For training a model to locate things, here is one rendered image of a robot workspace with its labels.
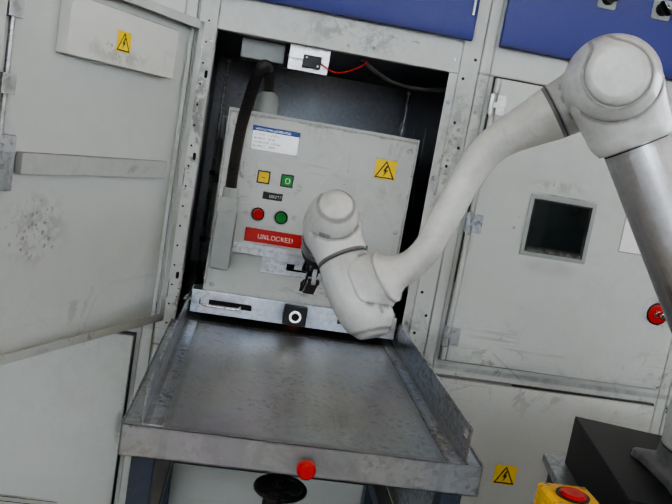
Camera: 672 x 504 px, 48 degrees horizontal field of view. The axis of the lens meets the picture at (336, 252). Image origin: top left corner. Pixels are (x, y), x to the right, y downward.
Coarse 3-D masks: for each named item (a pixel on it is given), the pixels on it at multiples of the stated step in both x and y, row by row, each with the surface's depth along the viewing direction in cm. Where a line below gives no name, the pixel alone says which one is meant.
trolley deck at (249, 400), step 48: (240, 336) 185; (288, 336) 192; (144, 384) 142; (192, 384) 146; (240, 384) 151; (288, 384) 156; (336, 384) 161; (384, 384) 167; (144, 432) 124; (192, 432) 124; (240, 432) 127; (288, 432) 131; (336, 432) 135; (384, 432) 139; (336, 480) 128; (384, 480) 129; (432, 480) 130; (480, 480) 131
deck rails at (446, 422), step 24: (192, 336) 177; (408, 336) 185; (168, 360) 156; (408, 360) 182; (168, 384) 143; (408, 384) 168; (432, 384) 158; (144, 408) 123; (168, 408) 131; (432, 408) 155; (456, 408) 139; (432, 432) 142; (456, 432) 137; (456, 456) 132
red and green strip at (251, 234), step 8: (248, 232) 192; (256, 232) 192; (264, 232) 193; (272, 232) 193; (280, 232) 193; (248, 240) 193; (256, 240) 193; (264, 240) 193; (272, 240) 193; (280, 240) 193; (288, 240) 194; (296, 240) 194
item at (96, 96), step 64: (0, 0) 123; (64, 0) 138; (128, 0) 152; (0, 64) 126; (64, 64) 143; (128, 64) 156; (192, 64) 181; (0, 128) 130; (64, 128) 147; (128, 128) 165; (0, 192) 135; (64, 192) 151; (128, 192) 170; (0, 256) 138; (64, 256) 155; (128, 256) 175; (0, 320) 142; (64, 320) 159; (128, 320) 180
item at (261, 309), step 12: (192, 300) 193; (216, 300) 193; (228, 300) 194; (240, 300) 194; (252, 300) 194; (264, 300) 194; (276, 300) 195; (216, 312) 194; (228, 312) 194; (240, 312) 194; (252, 312) 195; (264, 312) 195; (276, 312) 195; (312, 312) 196; (324, 312) 196; (312, 324) 197; (324, 324) 197; (336, 324) 197
